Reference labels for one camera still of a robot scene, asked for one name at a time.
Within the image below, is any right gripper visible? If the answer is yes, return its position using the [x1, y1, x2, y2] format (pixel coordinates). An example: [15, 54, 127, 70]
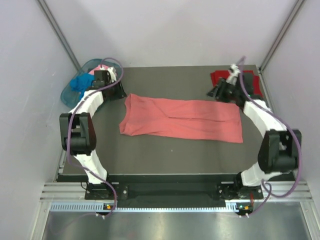
[206, 77, 241, 103]

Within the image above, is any salmon pink t-shirt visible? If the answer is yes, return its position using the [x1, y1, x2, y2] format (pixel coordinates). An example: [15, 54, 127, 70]
[119, 93, 243, 144]

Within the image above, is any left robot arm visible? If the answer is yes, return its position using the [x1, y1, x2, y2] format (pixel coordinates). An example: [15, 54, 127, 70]
[59, 65, 125, 199]

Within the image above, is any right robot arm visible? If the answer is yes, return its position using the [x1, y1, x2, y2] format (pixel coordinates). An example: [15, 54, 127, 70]
[207, 72, 302, 200]

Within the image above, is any folded red t-shirt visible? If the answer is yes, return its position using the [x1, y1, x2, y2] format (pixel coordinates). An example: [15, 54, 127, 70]
[210, 70, 263, 98]

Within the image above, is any light pink t-shirt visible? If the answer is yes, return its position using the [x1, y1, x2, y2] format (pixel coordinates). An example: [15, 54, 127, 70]
[88, 64, 109, 75]

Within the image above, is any blue t-shirt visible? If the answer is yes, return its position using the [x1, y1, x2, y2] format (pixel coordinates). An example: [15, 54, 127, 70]
[69, 73, 95, 100]

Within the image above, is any teal plastic basket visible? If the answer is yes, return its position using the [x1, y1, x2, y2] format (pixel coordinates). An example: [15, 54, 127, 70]
[60, 57, 124, 109]

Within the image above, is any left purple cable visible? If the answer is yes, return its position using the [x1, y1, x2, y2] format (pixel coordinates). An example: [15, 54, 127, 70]
[66, 57, 124, 217]

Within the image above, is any purple cable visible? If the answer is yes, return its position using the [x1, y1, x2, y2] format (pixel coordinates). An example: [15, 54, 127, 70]
[66, 57, 124, 217]
[234, 56, 303, 218]

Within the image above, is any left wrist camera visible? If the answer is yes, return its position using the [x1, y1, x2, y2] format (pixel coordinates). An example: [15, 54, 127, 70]
[92, 67, 117, 88]

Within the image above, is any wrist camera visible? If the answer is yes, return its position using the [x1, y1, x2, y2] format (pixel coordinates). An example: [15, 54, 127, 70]
[226, 64, 241, 85]
[92, 67, 117, 88]

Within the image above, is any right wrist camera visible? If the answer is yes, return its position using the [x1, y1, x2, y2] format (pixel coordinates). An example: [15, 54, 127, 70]
[226, 64, 241, 85]

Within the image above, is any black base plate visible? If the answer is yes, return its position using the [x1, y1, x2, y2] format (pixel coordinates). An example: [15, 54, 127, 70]
[84, 173, 296, 207]

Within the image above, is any left aluminium corner post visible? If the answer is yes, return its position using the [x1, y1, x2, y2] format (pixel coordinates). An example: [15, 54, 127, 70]
[36, 0, 81, 71]

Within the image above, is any aluminium corner post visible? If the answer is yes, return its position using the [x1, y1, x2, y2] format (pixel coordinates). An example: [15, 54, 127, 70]
[36, 0, 81, 71]
[258, 0, 306, 74]

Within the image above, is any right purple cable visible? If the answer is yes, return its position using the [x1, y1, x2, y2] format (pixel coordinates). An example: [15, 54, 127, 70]
[234, 56, 303, 218]

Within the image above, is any slotted cable duct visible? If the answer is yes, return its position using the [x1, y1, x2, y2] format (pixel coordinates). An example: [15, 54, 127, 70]
[49, 201, 250, 214]

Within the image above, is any right aluminium corner post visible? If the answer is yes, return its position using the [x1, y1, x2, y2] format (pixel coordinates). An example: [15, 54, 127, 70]
[258, 0, 306, 74]

